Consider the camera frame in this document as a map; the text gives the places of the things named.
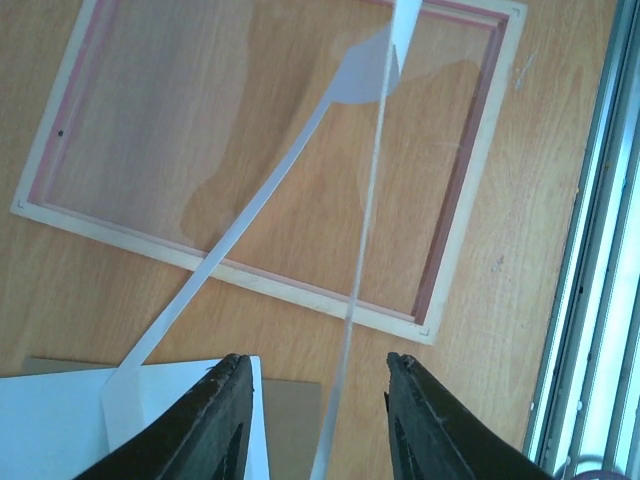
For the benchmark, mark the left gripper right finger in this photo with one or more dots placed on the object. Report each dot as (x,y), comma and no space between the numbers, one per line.
(432,435)

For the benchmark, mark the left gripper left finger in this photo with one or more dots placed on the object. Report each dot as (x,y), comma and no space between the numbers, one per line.
(203,435)

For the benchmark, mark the white mat board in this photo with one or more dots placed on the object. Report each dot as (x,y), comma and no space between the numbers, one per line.
(137,393)

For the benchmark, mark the brown frame backing board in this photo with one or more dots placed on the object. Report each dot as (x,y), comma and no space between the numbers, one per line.
(295,415)

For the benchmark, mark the pink picture frame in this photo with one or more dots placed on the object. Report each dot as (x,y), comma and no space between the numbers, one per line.
(505,21)

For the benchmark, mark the aluminium rail base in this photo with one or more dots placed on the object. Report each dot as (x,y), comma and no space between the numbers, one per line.
(584,417)

